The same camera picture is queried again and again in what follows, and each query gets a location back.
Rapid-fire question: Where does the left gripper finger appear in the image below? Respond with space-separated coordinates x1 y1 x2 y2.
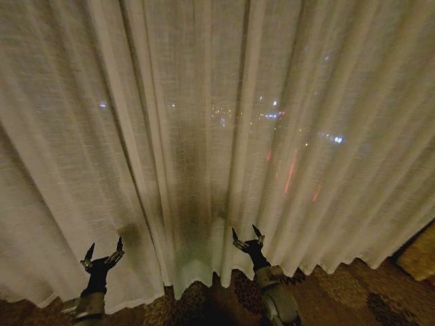
104 236 126 266
80 242 96 270

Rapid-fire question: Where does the tan upholstered furniture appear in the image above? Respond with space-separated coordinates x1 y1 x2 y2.
396 224 435 283

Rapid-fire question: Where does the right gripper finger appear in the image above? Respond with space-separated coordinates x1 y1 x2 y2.
251 223 266 247
231 227 248 251

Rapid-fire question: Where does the sheer white curtain panel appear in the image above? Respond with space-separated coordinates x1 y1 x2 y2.
122 0 435 302
0 0 177 315

